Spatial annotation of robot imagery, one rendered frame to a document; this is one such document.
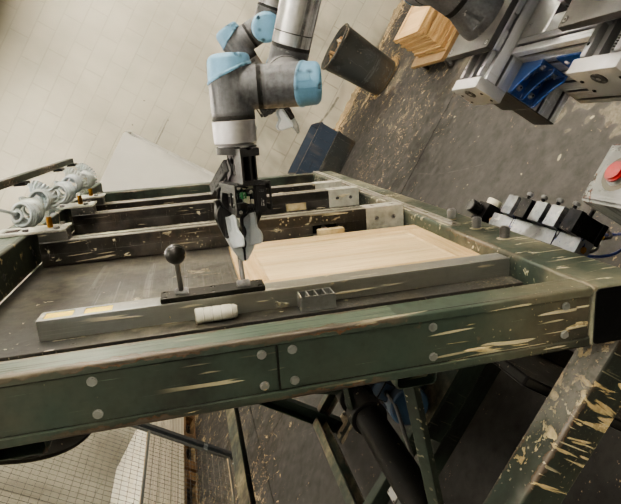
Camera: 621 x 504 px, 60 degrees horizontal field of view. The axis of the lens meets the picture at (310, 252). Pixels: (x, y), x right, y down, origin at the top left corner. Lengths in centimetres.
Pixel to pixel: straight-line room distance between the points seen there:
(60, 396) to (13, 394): 6
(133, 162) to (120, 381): 440
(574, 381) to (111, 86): 599
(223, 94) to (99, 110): 569
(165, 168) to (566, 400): 444
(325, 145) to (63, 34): 304
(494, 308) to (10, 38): 631
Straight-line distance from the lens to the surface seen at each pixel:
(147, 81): 658
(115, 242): 164
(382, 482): 266
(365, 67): 576
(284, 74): 95
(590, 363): 115
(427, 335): 91
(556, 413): 116
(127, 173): 519
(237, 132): 94
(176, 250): 99
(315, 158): 567
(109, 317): 107
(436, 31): 454
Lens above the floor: 162
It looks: 17 degrees down
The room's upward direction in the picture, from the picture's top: 64 degrees counter-clockwise
